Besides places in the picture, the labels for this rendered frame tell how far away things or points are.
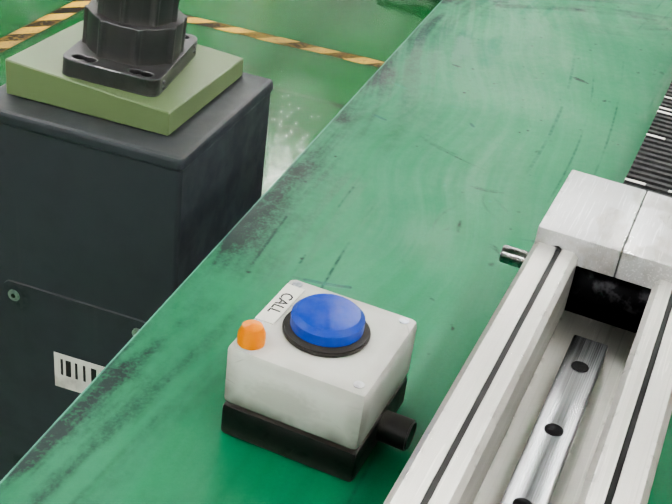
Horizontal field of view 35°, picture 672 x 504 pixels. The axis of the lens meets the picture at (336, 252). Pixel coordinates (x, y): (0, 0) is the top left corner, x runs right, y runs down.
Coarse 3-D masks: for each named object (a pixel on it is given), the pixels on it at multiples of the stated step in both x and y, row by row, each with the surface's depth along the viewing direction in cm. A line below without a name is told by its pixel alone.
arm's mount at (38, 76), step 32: (64, 32) 98; (32, 64) 91; (192, 64) 98; (224, 64) 99; (32, 96) 92; (64, 96) 91; (96, 96) 90; (128, 96) 90; (160, 96) 91; (192, 96) 92; (160, 128) 89
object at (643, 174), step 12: (660, 108) 98; (660, 120) 96; (648, 132) 93; (660, 132) 93; (648, 144) 91; (660, 144) 91; (636, 156) 88; (648, 156) 89; (660, 156) 89; (636, 168) 87; (648, 168) 87; (660, 168) 87; (624, 180) 84; (636, 180) 85; (648, 180) 85; (660, 180) 85; (660, 192) 84
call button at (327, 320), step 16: (304, 304) 58; (320, 304) 58; (336, 304) 58; (352, 304) 58; (304, 320) 57; (320, 320) 57; (336, 320) 57; (352, 320) 57; (304, 336) 56; (320, 336) 56; (336, 336) 56; (352, 336) 56
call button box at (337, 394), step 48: (288, 288) 61; (288, 336) 57; (384, 336) 58; (240, 384) 57; (288, 384) 56; (336, 384) 54; (384, 384) 57; (240, 432) 58; (288, 432) 57; (336, 432) 56; (384, 432) 59
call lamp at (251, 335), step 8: (248, 320) 56; (256, 320) 56; (240, 328) 56; (248, 328) 56; (256, 328) 56; (264, 328) 56; (240, 336) 56; (248, 336) 56; (256, 336) 56; (264, 336) 56; (240, 344) 56; (248, 344) 56; (256, 344) 56; (264, 344) 56
